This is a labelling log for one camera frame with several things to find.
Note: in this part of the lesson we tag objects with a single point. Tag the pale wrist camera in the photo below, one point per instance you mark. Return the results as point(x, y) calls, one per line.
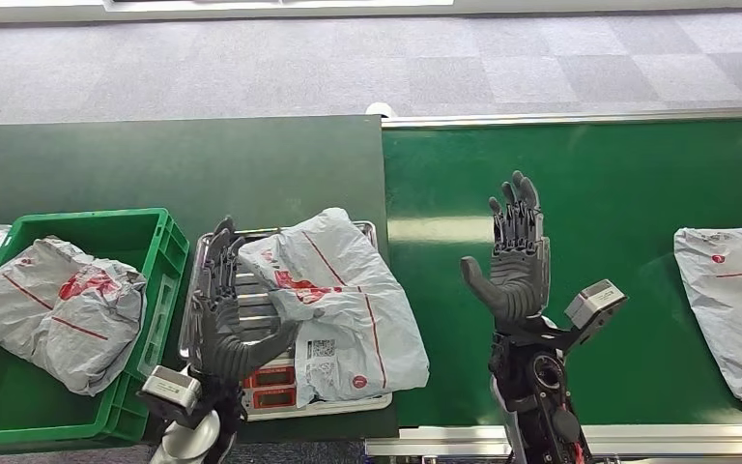
point(169, 387)
point(592, 301)

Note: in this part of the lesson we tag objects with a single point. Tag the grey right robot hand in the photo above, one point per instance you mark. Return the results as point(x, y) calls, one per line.
point(521, 282)

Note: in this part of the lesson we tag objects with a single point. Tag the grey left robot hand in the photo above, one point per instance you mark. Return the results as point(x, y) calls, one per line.
point(220, 333)

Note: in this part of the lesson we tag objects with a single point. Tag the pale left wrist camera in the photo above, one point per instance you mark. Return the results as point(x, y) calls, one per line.
point(169, 387)

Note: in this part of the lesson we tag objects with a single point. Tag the grey parcel bag black print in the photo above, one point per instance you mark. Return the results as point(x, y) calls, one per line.
point(736, 320)

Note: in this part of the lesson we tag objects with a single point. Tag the white conveyor roller end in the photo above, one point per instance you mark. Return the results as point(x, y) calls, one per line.
point(380, 110)

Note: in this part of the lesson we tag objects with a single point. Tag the green conveyor belt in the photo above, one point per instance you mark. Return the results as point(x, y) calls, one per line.
point(633, 192)

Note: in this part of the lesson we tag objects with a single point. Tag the crumpled grey parcel bag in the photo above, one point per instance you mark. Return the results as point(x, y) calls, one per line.
point(57, 320)

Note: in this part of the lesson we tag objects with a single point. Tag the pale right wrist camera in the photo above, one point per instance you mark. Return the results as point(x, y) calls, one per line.
point(592, 301)

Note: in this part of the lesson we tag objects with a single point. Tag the grey parcel bag red logo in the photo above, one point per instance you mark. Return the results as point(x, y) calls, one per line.
point(345, 320)

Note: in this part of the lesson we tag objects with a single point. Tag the green plastic crate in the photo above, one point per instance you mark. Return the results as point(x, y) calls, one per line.
point(147, 358)

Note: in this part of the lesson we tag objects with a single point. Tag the white electronic weighing scale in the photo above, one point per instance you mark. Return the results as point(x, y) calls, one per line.
point(256, 307)

